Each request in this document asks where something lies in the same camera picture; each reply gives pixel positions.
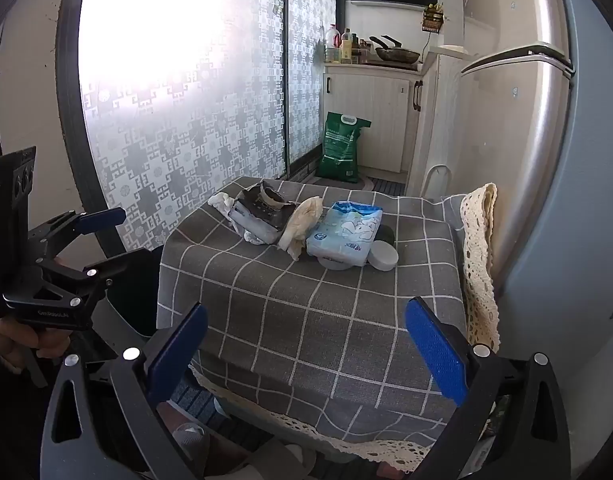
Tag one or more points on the green rice bag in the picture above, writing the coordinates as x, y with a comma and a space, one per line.
341, 150

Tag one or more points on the person's left hand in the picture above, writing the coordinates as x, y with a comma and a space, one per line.
16, 345

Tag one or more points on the clear red-capped bottle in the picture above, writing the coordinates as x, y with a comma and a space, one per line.
332, 45

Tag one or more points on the dark green round object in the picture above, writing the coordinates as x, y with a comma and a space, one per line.
387, 234

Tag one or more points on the cream paper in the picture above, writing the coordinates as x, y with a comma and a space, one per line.
299, 225

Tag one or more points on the torn grey cardboard box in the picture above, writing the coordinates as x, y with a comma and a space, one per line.
261, 215

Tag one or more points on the dark cooktop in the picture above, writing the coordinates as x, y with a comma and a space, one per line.
391, 64

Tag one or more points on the dark sauce bottle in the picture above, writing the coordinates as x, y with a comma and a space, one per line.
362, 50

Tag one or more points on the frosted patterned sliding door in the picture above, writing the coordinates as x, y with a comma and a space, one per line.
186, 110

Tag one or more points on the striped floor mat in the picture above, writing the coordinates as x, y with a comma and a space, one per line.
389, 184

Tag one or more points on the white tissue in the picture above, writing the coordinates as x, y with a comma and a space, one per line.
221, 201

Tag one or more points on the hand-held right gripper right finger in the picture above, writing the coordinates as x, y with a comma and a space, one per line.
436, 350

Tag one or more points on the grey slipper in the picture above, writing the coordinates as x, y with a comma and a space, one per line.
189, 440

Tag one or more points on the white round cup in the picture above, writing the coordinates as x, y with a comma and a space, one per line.
336, 265

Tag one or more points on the white round lid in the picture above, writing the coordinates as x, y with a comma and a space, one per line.
384, 256

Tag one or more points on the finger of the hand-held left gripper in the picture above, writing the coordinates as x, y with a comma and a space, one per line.
116, 265
101, 220

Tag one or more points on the wall spice rack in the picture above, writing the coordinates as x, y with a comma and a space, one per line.
433, 17

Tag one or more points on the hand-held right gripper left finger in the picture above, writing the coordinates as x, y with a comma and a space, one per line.
179, 355

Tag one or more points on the black frying pan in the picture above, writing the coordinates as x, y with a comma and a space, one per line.
396, 52

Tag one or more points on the blue tissue packet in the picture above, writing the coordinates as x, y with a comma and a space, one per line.
344, 235

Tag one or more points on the silver refrigerator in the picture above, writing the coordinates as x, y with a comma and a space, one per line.
526, 160

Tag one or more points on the yellow oil bottle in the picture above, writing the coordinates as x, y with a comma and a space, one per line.
347, 47

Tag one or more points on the white kitchen cabinet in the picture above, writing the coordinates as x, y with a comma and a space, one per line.
366, 110

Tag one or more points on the grey checked tablecloth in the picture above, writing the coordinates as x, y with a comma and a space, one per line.
311, 320

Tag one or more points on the grey oval floor mat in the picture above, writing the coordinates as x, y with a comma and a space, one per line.
362, 183

